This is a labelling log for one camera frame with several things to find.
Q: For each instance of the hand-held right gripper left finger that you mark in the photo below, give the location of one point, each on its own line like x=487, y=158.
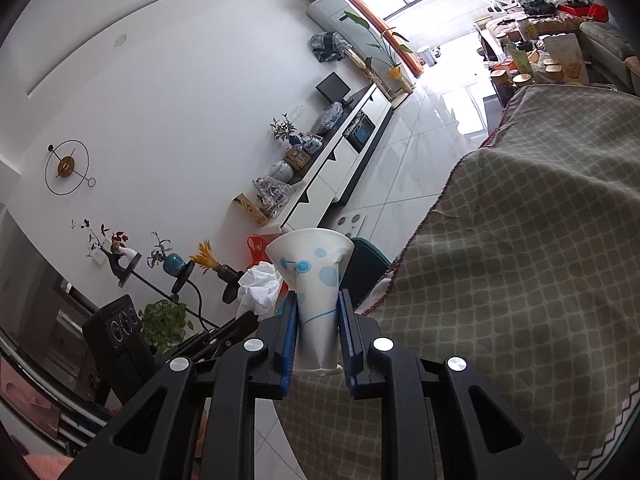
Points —
x=289, y=345

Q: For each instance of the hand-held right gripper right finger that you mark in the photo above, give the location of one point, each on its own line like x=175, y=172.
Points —
x=346, y=345

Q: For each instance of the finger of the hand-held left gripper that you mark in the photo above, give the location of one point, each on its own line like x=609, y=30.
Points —
x=220, y=335

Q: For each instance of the white plastic bag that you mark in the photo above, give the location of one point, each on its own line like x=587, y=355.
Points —
x=260, y=290

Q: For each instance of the blue dotted paper cup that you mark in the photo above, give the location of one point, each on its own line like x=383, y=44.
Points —
x=315, y=280

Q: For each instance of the teal trash bin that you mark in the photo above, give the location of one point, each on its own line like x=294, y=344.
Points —
x=367, y=270

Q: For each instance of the person's left forearm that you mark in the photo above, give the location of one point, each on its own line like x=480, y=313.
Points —
x=47, y=467

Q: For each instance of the green potted plant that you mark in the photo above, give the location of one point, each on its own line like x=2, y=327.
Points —
x=165, y=325

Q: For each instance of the yellow wheat black vase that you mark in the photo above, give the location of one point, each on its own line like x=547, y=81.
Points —
x=210, y=260

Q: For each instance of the dark glass cabinet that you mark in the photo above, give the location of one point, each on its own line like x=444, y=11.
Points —
x=45, y=320

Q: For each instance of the black stand with flowers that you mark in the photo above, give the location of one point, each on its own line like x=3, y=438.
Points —
x=120, y=260

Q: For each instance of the blue vase with twigs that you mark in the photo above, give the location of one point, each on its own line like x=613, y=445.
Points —
x=172, y=262

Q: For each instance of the red plastic bag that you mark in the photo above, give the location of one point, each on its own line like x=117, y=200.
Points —
x=257, y=250

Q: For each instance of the white panel round holes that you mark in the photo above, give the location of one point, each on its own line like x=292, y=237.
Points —
x=350, y=224

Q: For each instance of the yellow tissue box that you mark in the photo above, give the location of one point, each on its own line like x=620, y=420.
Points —
x=250, y=209

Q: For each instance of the plastic wrapped glass ornament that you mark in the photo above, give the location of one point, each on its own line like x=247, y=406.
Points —
x=272, y=195

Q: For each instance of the white ceramic jar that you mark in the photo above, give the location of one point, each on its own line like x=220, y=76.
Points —
x=282, y=171

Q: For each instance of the white tv cabinet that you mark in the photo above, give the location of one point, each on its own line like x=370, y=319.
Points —
x=340, y=170

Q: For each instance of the patterned green grey tablecloth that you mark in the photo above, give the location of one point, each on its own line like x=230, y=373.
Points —
x=500, y=260

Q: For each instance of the brown decorated box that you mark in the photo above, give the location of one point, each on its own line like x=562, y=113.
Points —
x=297, y=156

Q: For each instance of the blue white porcelain jar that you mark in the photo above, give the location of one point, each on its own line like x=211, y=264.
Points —
x=311, y=143

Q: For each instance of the small plant in vase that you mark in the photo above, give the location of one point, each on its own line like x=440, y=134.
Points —
x=284, y=130

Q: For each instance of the plastic wrapped item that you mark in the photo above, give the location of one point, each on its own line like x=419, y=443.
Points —
x=327, y=119

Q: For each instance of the black monitor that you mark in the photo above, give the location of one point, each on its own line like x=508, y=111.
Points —
x=332, y=87

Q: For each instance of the cloth covered standing fan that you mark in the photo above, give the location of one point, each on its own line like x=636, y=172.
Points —
x=330, y=46

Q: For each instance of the tall leafy plant yellow pot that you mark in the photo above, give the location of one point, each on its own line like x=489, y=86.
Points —
x=387, y=47

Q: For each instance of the small white pedal bin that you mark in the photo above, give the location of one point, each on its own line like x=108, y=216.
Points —
x=428, y=56

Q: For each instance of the cluster of lidded jars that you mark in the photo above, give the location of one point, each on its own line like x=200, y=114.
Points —
x=502, y=85

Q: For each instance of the dark coffee table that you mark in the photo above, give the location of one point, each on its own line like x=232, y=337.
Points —
x=487, y=45

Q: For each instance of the green box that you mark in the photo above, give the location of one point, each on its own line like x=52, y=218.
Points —
x=517, y=59

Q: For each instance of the white standing air conditioner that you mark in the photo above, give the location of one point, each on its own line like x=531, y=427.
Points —
x=330, y=10

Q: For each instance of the beige paper bag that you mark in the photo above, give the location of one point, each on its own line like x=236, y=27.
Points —
x=565, y=57

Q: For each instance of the black clothes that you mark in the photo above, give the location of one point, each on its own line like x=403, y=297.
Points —
x=539, y=7

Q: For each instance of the green sofa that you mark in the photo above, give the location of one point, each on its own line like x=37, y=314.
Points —
x=607, y=42

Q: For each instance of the red box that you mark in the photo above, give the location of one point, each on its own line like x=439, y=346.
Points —
x=572, y=10

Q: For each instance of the red clothes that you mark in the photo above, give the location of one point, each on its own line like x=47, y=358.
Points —
x=597, y=12

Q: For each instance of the round black wall clock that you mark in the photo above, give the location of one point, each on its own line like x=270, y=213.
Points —
x=66, y=166

